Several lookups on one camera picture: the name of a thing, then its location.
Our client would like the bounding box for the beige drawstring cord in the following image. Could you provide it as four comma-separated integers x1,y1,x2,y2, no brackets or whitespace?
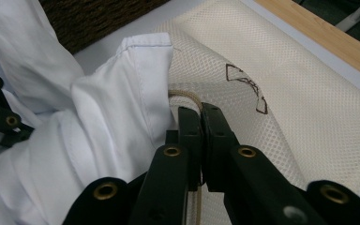
168,89,204,225

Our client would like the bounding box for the cream mesh laundry bag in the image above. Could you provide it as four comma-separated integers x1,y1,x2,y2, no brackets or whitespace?
153,0,360,225

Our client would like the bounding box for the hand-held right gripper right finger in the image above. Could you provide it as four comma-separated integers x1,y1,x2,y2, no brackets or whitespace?
201,102,326,225

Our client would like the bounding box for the white desk frame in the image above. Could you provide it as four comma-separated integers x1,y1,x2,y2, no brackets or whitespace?
336,0,360,33

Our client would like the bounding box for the white shirt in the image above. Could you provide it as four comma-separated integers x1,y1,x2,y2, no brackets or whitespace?
0,0,174,225

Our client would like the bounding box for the brown wicker basket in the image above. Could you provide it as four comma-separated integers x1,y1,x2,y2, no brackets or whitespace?
38,0,172,56

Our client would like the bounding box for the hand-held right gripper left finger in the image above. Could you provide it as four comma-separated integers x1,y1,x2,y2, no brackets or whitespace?
127,106,204,225

